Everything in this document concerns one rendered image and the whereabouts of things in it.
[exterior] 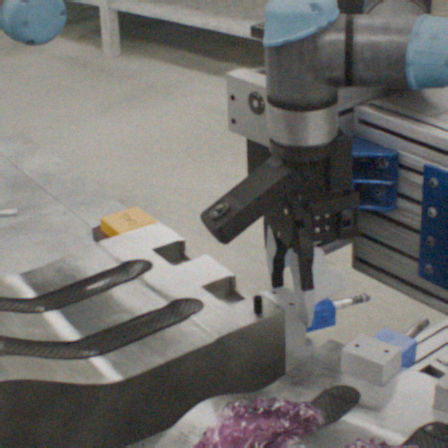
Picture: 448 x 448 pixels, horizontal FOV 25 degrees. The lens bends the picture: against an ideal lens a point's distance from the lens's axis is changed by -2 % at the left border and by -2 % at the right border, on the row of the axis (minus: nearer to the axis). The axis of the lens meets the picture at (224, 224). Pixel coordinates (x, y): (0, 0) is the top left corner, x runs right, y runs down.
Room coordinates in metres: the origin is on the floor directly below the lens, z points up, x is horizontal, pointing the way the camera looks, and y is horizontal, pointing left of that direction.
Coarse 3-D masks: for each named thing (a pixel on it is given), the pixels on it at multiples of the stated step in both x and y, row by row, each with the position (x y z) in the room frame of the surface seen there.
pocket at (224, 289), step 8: (216, 280) 0.98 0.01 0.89; (224, 280) 0.99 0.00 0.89; (232, 280) 0.99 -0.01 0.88; (208, 288) 0.98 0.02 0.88; (216, 288) 0.98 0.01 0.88; (224, 288) 0.99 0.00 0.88; (232, 288) 0.99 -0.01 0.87; (216, 296) 0.98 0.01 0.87; (224, 296) 0.99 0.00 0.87; (232, 296) 0.99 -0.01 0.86; (240, 296) 0.98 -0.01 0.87; (248, 296) 0.97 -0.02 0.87; (224, 304) 0.98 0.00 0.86; (232, 304) 0.98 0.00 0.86
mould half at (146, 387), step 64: (128, 256) 1.05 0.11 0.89; (0, 320) 0.88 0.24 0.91; (64, 320) 0.92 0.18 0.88; (192, 320) 0.90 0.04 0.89; (256, 320) 0.90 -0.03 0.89; (0, 384) 0.74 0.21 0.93; (64, 384) 0.78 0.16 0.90; (128, 384) 0.81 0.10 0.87; (192, 384) 0.85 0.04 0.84; (256, 384) 0.89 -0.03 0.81
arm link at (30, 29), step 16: (0, 0) 1.22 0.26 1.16; (16, 0) 1.18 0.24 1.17; (32, 0) 1.18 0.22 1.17; (48, 0) 1.19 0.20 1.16; (0, 16) 1.20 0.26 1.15; (16, 16) 1.17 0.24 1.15; (32, 16) 1.18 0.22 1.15; (48, 16) 1.19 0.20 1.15; (64, 16) 1.20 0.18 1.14; (16, 32) 1.17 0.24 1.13; (32, 32) 1.18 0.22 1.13; (48, 32) 1.19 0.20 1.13
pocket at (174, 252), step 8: (184, 240) 1.08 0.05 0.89; (152, 248) 1.06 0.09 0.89; (160, 248) 1.07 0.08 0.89; (168, 248) 1.08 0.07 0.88; (176, 248) 1.08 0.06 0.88; (184, 248) 1.08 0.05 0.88; (160, 256) 1.07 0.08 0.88; (168, 256) 1.07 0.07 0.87; (176, 256) 1.08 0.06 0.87; (184, 256) 1.08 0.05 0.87; (192, 256) 1.07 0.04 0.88; (176, 264) 1.07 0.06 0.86
